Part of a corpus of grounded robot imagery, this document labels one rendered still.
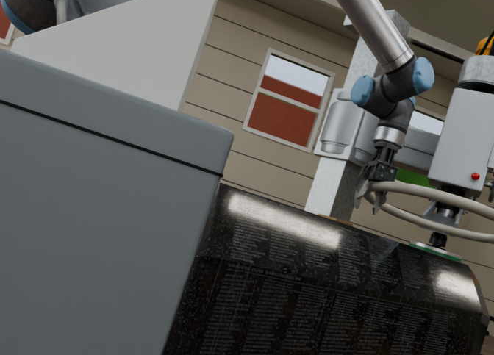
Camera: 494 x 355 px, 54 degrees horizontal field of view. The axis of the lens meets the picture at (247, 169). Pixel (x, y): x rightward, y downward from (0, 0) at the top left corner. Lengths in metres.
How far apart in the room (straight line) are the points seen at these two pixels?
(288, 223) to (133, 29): 1.18
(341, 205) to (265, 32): 5.89
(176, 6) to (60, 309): 0.41
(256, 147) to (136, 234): 7.41
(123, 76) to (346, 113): 2.14
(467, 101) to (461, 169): 0.30
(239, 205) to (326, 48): 7.04
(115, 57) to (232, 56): 7.48
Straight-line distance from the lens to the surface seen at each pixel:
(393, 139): 1.50
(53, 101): 0.62
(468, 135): 2.24
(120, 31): 0.67
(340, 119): 2.72
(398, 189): 1.42
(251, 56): 8.19
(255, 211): 1.69
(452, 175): 2.20
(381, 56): 1.36
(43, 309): 0.64
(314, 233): 1.75
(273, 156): 8.05
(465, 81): 2.32
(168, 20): 0.68
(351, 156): 2.66
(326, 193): 2.72
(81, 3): 0.77
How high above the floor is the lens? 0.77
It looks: 4 degrees up
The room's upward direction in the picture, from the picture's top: 18 degrees clockwise
